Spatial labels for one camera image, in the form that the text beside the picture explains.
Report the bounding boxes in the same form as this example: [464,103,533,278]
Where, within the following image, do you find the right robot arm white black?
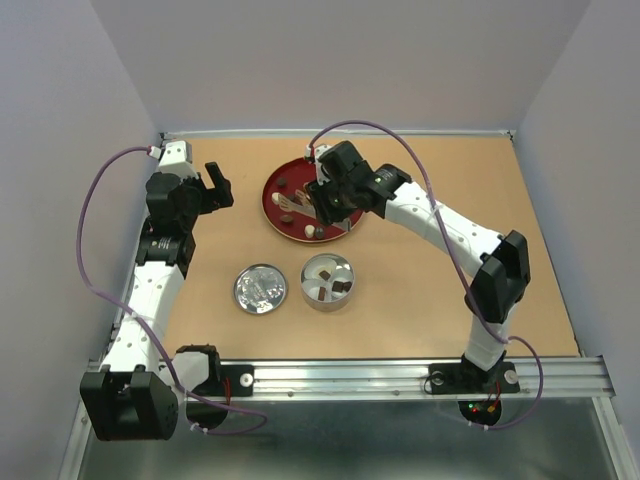
[305,141,531,390]

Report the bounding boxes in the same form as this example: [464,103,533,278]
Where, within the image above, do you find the white paper cup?
[302,279,332,303]
[329,268,354,298]
[304,256,336,280]

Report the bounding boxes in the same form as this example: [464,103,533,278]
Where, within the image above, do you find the silver tin lid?
[232,263,288,315]

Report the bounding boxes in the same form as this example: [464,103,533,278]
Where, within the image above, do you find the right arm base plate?
[427,361,520,396]

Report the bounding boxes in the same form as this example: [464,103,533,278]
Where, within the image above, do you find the red round tray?
[261,158,348,244]

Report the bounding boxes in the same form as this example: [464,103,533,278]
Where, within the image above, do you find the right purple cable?
[307,119,545,430]

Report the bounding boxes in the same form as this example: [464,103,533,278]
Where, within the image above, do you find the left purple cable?
[75,144,269,437]

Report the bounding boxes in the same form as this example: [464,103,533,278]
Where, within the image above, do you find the aluminium mounting rail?
[82,355,615,404]

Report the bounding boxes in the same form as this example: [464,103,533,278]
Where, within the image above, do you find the round silver tin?
[300,253,356,313]

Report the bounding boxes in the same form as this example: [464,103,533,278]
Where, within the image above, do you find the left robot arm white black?
[80,162,233,441]

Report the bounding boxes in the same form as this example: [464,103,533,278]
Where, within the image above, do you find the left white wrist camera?
[158,140,197,179]

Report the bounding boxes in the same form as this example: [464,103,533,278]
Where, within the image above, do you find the silver metal tongs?
[278,189,350,235]

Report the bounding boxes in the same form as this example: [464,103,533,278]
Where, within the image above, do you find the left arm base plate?
[194,363,255,398]

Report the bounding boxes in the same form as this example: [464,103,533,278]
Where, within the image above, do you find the purple cable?
[307,119,545,430]
[75,144,269,437]

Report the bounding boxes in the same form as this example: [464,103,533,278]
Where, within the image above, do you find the dark square chocolate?
[332,281,352,293]

